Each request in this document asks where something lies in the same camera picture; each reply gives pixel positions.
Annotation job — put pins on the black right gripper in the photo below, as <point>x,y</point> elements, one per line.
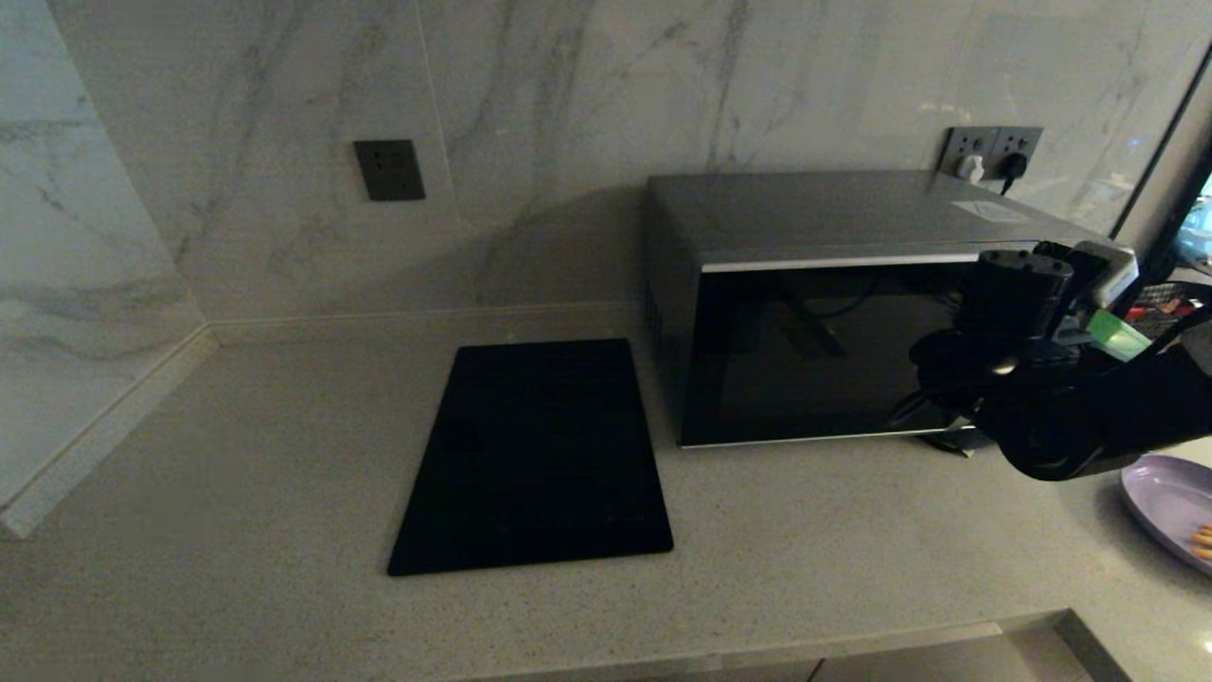
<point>1018,294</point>

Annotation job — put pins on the black glass microwave door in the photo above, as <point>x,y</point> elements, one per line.
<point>805,350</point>

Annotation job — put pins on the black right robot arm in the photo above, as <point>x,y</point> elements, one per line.
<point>1089,417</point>

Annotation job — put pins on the purple plate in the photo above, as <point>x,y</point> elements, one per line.
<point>1165,497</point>

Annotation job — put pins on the silver black microwave oven body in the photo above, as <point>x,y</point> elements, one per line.
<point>833,210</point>

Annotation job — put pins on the green cutting board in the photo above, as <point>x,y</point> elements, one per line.
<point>1122,336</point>

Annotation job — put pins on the black power plug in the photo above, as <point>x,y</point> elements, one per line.
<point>1013,167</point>

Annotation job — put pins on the white power plug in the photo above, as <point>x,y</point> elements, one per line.
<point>971,169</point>

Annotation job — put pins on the black induction cooktop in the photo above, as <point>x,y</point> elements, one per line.
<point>540,455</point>

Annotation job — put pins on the grey wall socket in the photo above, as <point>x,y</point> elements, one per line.
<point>964,142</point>
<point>1023,140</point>

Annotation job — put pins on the black partition frame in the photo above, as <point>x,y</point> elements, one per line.
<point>1169,114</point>

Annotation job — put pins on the dark single wall socket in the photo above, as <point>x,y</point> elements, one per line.
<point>389,170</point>

